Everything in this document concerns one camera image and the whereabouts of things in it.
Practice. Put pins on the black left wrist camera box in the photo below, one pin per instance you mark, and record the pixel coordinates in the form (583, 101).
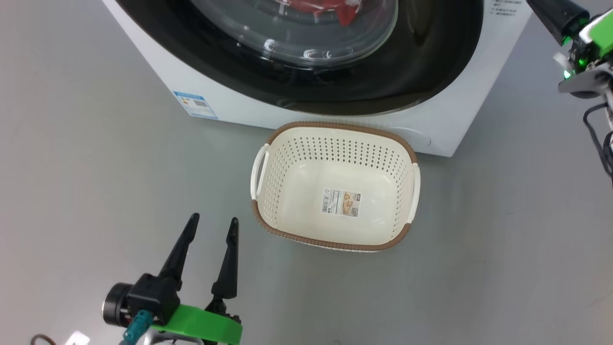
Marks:
(151, 294)

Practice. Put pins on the round white filter cover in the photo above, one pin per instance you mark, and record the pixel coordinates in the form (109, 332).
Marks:
(416, 136)

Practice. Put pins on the paper label inside basket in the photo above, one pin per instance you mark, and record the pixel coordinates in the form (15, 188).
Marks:
(341, 202)

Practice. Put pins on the blue white energy label sticker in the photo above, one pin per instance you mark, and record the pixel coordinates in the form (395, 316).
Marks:
(195, 104)

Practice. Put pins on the red garment with white stripes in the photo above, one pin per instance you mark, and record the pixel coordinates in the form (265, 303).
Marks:
(325, 7)

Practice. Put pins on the white front-load washing machine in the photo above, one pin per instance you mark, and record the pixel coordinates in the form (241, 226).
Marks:
(230, 103)

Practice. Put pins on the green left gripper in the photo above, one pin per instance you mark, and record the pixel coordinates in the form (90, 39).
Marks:
(201, 326)

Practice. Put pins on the black glass washing machine door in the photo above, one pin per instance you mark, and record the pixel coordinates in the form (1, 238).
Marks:
(431, 57)

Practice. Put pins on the teal left camera connector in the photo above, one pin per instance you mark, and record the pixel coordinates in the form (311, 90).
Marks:
(136, 329)

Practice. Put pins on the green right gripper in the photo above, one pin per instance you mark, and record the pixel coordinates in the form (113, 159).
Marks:
(601, 36)

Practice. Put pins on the cream perforated laundry basket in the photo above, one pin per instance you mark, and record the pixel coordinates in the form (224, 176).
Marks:
(287, 172)

